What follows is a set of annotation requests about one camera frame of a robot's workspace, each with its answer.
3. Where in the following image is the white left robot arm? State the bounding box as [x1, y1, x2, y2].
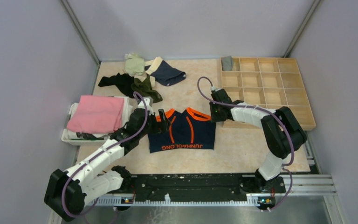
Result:
[44, 108, 171, 222]

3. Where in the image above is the aluminium frame rail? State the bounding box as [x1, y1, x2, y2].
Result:
[44, 171, 348, 224]

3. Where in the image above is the grey underwear white waistband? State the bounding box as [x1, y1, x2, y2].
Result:
[221, 56, 233, 71]

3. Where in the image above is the dark green underwear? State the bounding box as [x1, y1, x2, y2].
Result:
[131, 76, 163, 103]

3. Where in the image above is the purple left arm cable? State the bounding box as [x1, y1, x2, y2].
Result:
[61, 91, 149, 224]

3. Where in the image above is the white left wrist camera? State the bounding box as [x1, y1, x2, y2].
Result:
[138, 97, 154, 115]

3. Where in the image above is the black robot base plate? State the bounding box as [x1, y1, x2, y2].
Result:
[111, 173, 286, 202]

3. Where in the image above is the wooden compartment tray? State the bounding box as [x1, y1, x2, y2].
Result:
[219, 57, 316, 131]

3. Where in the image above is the navy orange underwear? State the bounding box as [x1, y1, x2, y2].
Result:
[148, 107, 216, 153]

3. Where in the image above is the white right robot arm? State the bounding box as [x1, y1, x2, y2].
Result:
[209, 87, 307, 192]

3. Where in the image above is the white perforated plastic basket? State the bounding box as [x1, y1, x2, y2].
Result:
[61, 103, 127, 147]

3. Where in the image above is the black underwear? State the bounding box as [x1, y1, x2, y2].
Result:
[98, 73, 135, 98]

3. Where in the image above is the navy underwear cream waistband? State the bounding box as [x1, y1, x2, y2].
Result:
[145, 57, 187, 86]

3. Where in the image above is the light green underwear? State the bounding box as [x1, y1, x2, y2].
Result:
[124, 53, 145, 76]

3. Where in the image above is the pink folded cloth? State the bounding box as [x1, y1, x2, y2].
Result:
[67, 95, 124, 134]

